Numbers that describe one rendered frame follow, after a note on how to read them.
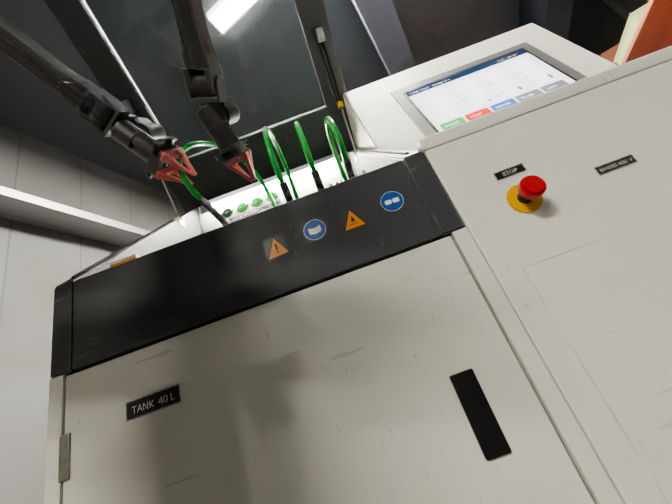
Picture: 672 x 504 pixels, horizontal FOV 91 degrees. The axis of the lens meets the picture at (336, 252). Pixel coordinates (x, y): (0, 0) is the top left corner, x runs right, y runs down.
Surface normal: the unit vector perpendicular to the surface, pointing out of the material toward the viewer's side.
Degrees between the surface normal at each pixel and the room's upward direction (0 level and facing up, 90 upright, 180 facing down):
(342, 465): 90
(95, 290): 90
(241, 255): 90
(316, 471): 90
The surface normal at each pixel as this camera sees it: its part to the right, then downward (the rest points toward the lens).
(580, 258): -0.15, -0.38
